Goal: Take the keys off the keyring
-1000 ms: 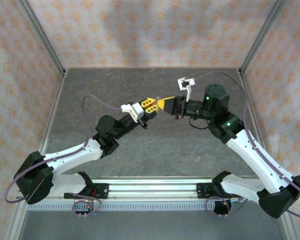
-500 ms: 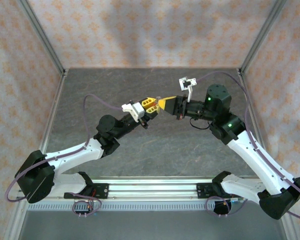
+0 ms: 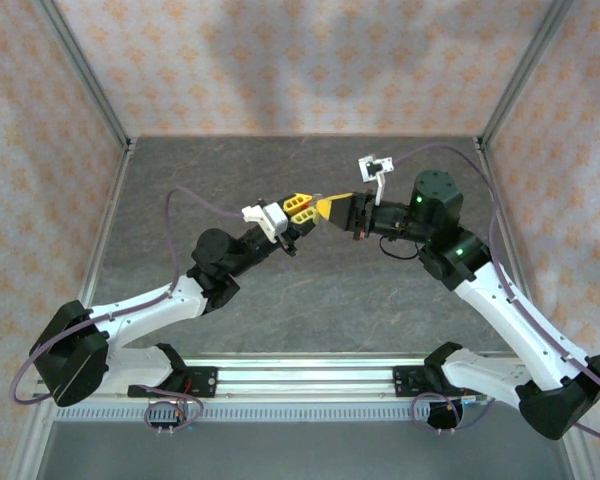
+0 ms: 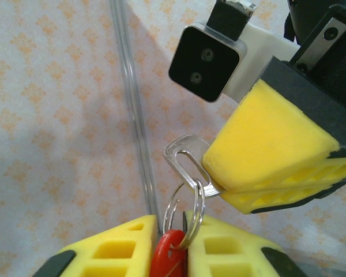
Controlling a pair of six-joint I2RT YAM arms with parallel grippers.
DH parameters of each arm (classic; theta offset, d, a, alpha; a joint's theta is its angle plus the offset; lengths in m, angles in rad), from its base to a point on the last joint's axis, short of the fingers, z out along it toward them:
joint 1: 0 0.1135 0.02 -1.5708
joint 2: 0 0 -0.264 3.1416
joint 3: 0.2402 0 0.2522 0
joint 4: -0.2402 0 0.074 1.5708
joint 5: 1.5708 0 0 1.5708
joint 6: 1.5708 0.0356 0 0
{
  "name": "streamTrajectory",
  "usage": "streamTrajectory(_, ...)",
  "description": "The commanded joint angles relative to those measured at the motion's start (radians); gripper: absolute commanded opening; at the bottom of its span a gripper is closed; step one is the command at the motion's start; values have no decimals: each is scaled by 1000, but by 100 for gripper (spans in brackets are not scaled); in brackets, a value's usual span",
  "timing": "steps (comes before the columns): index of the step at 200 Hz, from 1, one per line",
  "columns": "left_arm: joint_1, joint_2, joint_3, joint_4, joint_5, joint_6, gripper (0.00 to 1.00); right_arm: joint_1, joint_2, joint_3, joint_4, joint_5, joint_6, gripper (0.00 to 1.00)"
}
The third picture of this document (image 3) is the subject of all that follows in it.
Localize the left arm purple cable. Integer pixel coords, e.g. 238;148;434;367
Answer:
9;187;246;405

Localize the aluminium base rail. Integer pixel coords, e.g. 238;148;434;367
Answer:
34;352;531;401

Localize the short purple cable loop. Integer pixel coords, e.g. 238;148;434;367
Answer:
143;383;205;435
411;392;465;434

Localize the slotted grey cable duct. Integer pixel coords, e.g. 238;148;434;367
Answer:
54;403;464;422

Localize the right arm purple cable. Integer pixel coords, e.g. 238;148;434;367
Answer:
392;143;600;444

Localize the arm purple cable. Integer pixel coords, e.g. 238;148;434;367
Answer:
9;187;246;405
392;143;600;444

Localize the metal keyring with keys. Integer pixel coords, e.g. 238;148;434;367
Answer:
310;191;329;227

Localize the aluminium table edge rail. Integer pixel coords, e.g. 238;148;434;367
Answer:
7;138;139;480
473;137;599;480

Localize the aluminium frame post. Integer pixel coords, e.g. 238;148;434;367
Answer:
32;0;136;151
477;0;577;149

